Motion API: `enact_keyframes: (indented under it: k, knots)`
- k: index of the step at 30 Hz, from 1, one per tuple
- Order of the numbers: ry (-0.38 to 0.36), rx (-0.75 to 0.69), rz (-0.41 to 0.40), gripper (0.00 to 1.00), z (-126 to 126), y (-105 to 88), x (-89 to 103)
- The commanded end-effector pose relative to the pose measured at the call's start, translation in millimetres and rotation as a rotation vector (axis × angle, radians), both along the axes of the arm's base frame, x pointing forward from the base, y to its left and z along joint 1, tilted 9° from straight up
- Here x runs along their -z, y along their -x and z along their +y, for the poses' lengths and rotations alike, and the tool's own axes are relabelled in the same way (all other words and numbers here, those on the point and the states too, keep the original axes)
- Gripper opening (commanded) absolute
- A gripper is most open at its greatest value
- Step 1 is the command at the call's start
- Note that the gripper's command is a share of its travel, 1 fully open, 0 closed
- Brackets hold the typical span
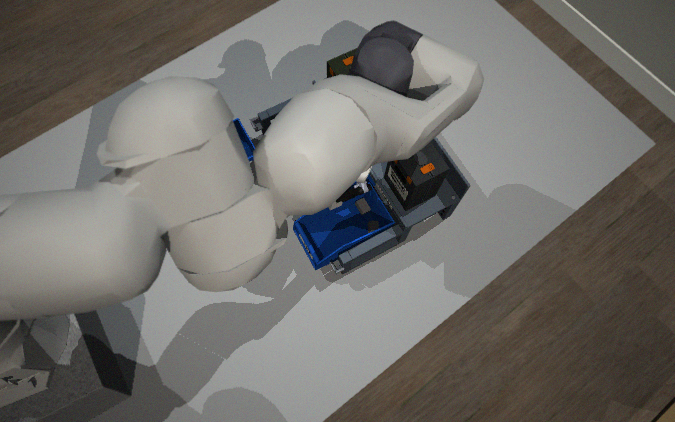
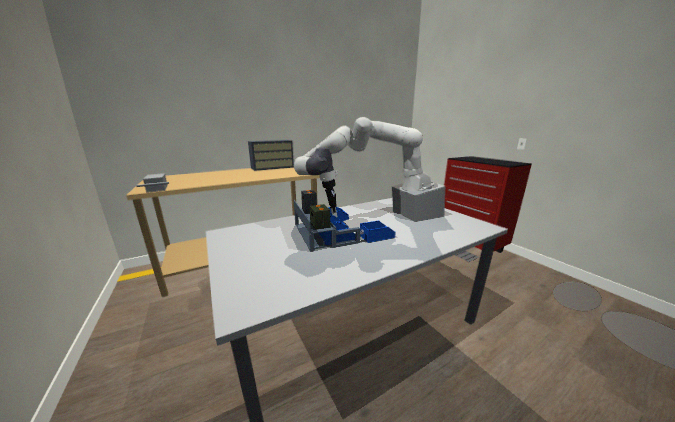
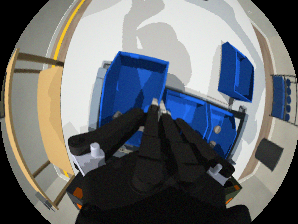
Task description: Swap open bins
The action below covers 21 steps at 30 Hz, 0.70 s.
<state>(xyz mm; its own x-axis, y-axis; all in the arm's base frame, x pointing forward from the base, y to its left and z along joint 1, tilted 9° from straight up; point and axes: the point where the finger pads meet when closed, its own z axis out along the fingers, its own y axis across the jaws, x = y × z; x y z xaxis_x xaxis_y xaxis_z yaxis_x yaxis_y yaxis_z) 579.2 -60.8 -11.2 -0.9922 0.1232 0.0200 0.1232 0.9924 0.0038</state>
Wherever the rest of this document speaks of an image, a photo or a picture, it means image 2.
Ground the grey shelf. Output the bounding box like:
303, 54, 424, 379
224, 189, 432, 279
294, 200, 364, 252

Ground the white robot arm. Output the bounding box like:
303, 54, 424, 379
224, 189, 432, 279
294, 117, 435, 191

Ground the olive green case with orange latches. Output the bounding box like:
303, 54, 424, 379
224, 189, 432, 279
310, 204, 330, 230

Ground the blue bin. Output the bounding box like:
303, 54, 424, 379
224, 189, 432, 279
360, 221, 396, 243
330, 215, 348, 227
329, 207, 349, 221
320, 222, 355, 245

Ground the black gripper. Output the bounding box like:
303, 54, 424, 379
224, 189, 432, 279
322, 179, 337, 217

